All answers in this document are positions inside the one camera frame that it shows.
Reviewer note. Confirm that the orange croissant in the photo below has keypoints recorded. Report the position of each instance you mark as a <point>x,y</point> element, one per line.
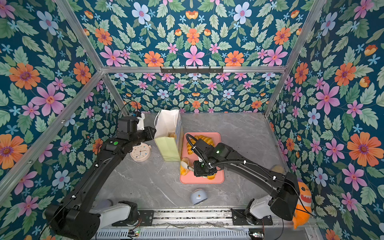
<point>206,139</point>

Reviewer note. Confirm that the black hook rail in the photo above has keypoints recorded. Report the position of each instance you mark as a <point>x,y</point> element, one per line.
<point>191,70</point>

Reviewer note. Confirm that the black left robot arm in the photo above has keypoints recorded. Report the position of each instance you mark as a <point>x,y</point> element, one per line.
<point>74,217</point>

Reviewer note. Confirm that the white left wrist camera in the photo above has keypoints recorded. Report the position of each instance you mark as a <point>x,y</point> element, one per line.
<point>141,117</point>

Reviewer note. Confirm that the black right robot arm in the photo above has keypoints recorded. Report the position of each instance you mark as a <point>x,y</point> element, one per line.
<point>283,189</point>

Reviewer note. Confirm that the small sesame bread loaf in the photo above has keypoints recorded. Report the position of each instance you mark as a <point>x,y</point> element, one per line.
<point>185,167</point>

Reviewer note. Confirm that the pink plastic tray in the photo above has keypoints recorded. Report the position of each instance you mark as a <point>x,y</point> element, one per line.
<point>190,179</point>

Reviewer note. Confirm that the pink round alarm clock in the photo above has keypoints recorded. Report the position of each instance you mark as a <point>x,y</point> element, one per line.
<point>141,153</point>

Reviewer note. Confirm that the metal base rail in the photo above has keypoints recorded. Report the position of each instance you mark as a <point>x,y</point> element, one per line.
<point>204,223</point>

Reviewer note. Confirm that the orange shark plush toy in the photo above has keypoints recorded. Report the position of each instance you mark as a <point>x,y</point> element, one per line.
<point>303,209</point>

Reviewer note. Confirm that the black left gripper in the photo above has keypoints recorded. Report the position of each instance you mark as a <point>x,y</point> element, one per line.
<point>150,134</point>

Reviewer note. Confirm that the green painted paper bag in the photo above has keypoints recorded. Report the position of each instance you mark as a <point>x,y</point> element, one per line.
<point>168,121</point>

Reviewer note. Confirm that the tan sponge block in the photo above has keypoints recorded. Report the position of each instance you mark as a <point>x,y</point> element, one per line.
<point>278,169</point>

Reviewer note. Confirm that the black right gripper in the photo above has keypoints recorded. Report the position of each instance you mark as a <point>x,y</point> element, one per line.
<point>197,172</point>

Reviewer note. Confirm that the yellow croissant left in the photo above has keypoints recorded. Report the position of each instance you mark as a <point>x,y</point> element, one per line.
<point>189,149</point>

